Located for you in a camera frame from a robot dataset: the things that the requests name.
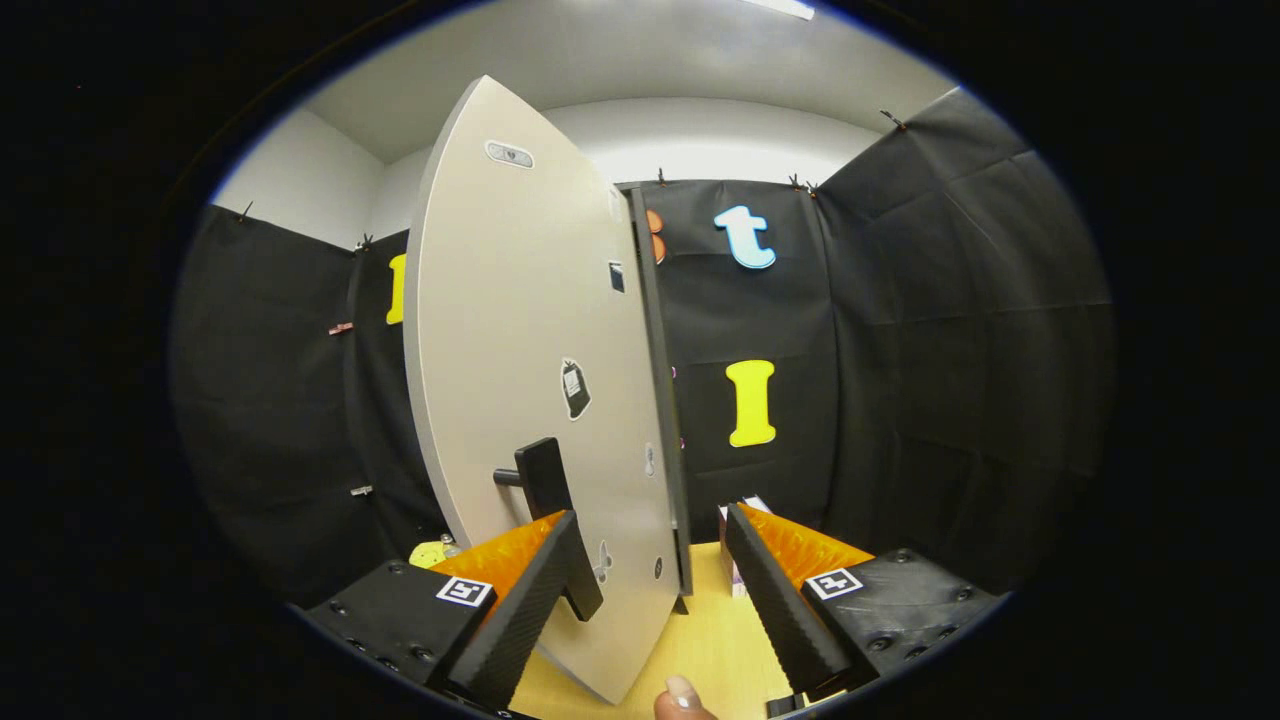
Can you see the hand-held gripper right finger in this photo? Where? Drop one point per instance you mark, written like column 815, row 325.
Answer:
column 780, row 620

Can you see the small white box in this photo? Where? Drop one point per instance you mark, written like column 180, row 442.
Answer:
column 730, row 575

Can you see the long ceiling light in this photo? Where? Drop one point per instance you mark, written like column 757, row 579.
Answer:
column 782, row 8

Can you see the yellow plush toy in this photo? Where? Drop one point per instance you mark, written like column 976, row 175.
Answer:
column 426, row 555

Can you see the beige shoe cabinet door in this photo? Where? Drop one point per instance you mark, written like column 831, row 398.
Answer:
column 500, row 300

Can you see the dark grey shoe cabinet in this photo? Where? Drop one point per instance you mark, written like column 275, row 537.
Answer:
column 660, row 350

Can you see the green bottle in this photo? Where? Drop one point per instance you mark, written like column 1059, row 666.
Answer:
column 450, row 545

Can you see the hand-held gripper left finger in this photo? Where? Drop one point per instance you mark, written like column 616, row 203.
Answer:
column 525, row 620

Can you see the black backdrop cloth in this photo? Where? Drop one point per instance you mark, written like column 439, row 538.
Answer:
column 900, row 350

